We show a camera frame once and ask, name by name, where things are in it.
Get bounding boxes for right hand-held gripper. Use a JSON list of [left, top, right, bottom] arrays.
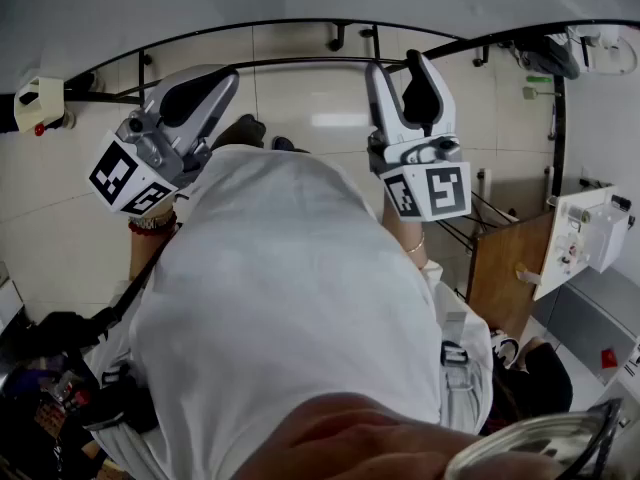
[[364, 49, 472, 223]]

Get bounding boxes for black metal table frame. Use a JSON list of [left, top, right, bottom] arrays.
[[424, 17, 640, 199], [63, 17, 469, 107]]

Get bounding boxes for clear eyeglasses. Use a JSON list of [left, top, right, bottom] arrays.
[[442, 397, 626, 480]]

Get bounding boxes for white device box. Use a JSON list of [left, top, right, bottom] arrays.
[[532, 182, 630, 302]]

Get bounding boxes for white holder with red button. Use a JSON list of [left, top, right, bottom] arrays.
[[13, 76, 77, 137]]

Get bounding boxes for person's white shirt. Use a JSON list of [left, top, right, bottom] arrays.
[[89, 146, 496, 480]]

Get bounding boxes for person's dark shoe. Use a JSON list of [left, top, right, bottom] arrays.
[[272, 136, 312, 155]]

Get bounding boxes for black waist pack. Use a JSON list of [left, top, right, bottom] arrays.
[[79, 372, 159, 434]]

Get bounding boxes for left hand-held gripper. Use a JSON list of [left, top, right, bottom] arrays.
[[88, 64, 240, 215]]

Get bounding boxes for grey metal cabinet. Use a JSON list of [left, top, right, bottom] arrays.
[[529, 267, 640, 387]]

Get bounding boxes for person's right forearm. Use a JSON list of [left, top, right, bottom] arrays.
[[382, 187, 429, 272]]

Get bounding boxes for dark backpack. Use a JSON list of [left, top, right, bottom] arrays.
[[514, 35, 581, 82]]

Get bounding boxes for brown wooden board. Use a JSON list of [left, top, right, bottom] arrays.
[[467, 211, 556, 342]]

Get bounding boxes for black cable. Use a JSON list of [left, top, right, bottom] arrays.
[[87, 220, 181, 344]]

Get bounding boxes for silver link wristwatch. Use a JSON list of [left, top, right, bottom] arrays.
[[128, 210, 175, 230]]

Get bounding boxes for red bead bracelet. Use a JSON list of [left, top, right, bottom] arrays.
[[128, 212, 179, 238]]

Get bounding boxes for person's dark trousers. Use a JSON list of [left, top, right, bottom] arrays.
[[209, 113, 269, 152]]

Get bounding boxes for person's left forearm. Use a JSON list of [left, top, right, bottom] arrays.
[[128, 217, 176, 282]]

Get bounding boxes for person's face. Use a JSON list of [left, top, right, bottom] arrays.
[[234, 392, 556, 480]]

